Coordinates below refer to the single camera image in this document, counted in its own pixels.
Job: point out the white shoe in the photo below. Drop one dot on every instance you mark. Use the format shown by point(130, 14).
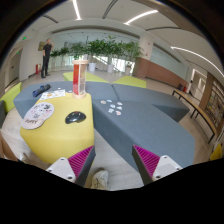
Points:
point(100, 180)

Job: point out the person in black clothes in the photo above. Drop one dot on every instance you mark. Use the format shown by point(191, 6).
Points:
point(46, 56)

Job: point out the potted green plant right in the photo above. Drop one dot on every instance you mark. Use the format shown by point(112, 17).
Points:
point(131, 51)

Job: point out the round puppy mouse pad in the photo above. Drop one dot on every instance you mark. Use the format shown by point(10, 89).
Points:
point(37, 115)

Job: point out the potted green plant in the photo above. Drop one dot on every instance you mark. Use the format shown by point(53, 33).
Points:
point(131, 51)
point(95, 48)

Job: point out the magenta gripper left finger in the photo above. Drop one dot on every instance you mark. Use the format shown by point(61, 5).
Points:
point(75, 168)

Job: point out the dark blue folded umbrella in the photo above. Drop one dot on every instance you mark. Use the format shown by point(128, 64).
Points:
point(41, 89)

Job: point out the potted green plant centre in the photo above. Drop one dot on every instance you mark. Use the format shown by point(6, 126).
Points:
point(95, 48)

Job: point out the wooden bench black frame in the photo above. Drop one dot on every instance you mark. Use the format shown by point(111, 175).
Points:
point(197, 111)

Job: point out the yellow bench seat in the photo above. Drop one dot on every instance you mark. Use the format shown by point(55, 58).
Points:
point(55, 138)

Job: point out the wooden bookshelf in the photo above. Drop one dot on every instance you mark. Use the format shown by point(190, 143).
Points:
point(215, 105)

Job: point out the black computer mouse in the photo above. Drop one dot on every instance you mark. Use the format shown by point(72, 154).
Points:
point(75, 116)

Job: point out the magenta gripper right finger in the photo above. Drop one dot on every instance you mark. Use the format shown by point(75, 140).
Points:
point(151, 166)

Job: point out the red fire extinguisher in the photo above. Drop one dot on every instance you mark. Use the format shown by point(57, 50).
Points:
point(37, 68)

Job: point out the white printed sheet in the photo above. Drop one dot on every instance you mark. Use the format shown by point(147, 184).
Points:
point(52, 94)

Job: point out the grey bench seat right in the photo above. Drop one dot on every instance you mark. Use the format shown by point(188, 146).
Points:
point(149, 119)

